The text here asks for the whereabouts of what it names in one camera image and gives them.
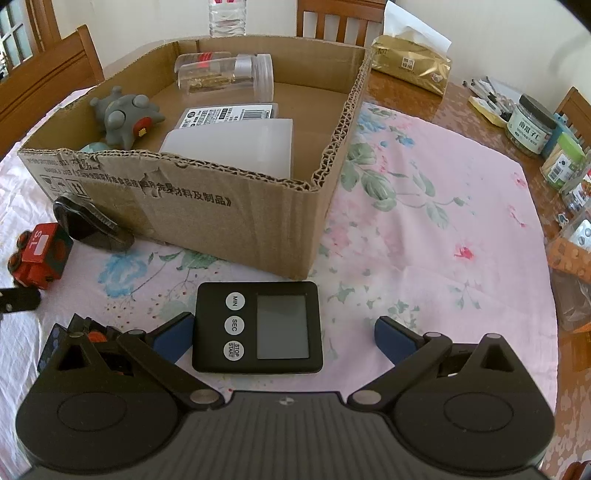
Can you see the clear plastic water bottle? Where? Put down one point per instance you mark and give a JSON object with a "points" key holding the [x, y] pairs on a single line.
{"points": [[227, 18]]}

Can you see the white labelled box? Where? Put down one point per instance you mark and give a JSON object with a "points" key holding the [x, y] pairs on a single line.
{"points": [[221, 114]]}

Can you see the green label jar black lid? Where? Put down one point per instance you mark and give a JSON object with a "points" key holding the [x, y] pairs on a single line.
{"points": [[528, 131]]}

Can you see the wooden chair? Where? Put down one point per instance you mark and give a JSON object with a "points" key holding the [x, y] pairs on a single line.
{"points": [[577, 110], [341, 18], [46, 78]]}

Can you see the gold tissue pack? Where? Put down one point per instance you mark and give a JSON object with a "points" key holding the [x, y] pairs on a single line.
{"points": [[406, 64]]}

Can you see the pink floral tablecloth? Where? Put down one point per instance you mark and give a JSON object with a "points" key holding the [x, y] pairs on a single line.
{"points": [[415, 230]]}

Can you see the black glossy tape dispenser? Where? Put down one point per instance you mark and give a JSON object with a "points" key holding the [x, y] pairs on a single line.
{"points": [[83, 226]]}

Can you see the red toy train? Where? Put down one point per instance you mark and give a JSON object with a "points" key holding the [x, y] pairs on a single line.
{"points": [[41, 258]]}

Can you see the translucent plastic box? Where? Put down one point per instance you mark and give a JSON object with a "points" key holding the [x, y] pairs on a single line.
{"points": [[231, 147]]}

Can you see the pill bottle silver cap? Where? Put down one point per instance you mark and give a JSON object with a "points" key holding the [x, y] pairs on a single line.
{"points": [[203, 57]]}

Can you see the green lid toothpick container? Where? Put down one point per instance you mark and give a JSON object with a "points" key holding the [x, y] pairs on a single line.
{"points": [[561, 166]]}

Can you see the yellow sticky note pad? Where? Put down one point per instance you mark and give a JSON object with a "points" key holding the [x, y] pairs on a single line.
{"points": [[485, 113]]}

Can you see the black digital timer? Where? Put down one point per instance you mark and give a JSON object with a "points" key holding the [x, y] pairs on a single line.
{"points": [[281, 332]]}

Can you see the clear plastic jar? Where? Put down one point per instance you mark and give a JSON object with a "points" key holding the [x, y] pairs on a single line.
{"points": [[258, 76]]}

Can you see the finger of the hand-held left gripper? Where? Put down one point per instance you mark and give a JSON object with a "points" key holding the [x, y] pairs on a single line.
{"points": [[18, 301]]}

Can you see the cardboard box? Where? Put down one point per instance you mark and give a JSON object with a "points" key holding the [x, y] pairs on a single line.
{"points": [[207, 230]]}

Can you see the large clear jar black lid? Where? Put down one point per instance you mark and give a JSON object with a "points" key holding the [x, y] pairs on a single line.
{"points": [[572, 286]]}

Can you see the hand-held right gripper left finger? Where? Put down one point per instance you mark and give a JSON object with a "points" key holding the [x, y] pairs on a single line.
{"points": [[173, 337]]}

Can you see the grey rubber toy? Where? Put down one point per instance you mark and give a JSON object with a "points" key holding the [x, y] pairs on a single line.
{"points": [[120, 115]]}

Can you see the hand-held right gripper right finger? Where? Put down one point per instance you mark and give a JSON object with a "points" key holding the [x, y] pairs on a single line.
{"points": [[392, 339]]}

